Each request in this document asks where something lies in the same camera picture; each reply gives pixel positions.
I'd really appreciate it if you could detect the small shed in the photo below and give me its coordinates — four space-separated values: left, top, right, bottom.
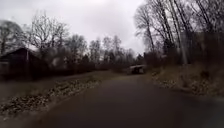
129 64 148 75

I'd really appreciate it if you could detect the grey asphalt road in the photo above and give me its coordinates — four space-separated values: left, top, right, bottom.
19 73 224 128

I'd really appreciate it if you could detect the leaf-strewn verge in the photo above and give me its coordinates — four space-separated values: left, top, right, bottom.
0 75 101 120

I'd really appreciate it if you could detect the row of tall bare trees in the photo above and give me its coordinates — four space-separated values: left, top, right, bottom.
133 0 224 68

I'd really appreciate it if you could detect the grassy bank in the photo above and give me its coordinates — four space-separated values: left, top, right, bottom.
146 63 224 98

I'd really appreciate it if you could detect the dark wooden building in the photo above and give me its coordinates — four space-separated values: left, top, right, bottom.
0 47 51 81

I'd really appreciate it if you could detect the grass strip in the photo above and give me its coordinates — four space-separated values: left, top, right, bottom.
0 69 118 103

